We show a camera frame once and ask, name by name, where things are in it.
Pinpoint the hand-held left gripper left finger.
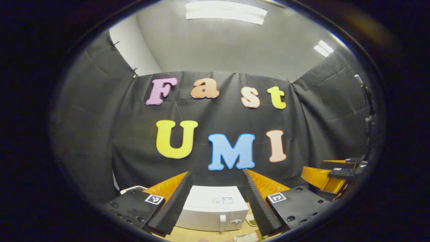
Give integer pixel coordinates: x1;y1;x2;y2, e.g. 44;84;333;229
106;171;194;237

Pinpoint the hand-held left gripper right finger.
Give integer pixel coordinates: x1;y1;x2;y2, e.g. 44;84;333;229
242;169;333;237

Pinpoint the white microwave oven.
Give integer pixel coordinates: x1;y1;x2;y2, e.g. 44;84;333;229
176;186;249;232

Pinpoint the white rectangular tray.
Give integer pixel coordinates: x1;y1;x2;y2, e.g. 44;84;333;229
234;232;259;242

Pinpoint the white toaster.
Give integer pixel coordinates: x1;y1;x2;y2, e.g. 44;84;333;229
120;186;147;195

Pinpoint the black backdrop cloth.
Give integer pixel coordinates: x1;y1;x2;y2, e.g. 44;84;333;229
50;32;377;202

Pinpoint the ceiling light panel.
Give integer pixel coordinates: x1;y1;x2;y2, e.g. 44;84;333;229
314;40;334;57
186;1;267;25

